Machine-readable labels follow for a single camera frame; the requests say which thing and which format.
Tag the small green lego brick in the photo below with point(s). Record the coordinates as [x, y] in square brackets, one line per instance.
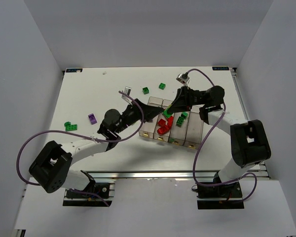
[162, 86]

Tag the green number one lego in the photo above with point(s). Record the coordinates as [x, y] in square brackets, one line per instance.
[184, 114]

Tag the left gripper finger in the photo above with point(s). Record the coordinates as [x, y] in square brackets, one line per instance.
[149, 110]
[150, 117]

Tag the red rounded lego brick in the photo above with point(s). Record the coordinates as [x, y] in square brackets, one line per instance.
[163, 130]

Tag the clear bin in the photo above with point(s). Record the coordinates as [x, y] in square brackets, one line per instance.
[148, 128]
[165, 137]
[194, 131]
[179, 133]

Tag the blue label sticker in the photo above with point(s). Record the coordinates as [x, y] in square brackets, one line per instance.
[220, 68]
[73, 70]

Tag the green L-shaped lego plate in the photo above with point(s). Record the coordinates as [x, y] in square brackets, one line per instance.
[70, 127]

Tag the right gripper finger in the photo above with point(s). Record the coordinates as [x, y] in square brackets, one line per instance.
[178, 108]
[179, 101]

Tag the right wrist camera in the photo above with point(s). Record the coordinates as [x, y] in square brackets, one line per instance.
[183, 79]

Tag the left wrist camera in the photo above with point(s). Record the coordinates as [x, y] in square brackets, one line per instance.
[126, 91]

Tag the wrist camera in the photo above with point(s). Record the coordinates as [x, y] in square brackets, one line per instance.
[126, 91]
[183, 79]

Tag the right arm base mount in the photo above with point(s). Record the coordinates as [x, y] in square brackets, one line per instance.
[220, 197]

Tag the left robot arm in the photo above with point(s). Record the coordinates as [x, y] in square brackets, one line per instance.
[51, 168]

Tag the small purple lego brick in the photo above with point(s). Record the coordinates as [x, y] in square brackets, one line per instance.
[92, 119]

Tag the right blue label sticker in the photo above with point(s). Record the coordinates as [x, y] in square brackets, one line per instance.
[220, 68]

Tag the left blue label sticker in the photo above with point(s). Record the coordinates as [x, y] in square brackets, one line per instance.
[73, 70]

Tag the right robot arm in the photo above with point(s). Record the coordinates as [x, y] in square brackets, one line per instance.
[249, 143]

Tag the large red lego brick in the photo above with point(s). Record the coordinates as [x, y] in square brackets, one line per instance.
[170, 122]

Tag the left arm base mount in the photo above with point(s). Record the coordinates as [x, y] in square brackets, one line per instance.
[101, 195]

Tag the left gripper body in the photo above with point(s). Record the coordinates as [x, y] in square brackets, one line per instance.
[139, 111]

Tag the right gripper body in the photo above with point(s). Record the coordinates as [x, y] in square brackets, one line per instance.
[185, 98]

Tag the small red lego brick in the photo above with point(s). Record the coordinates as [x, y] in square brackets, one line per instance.
[162, 122]

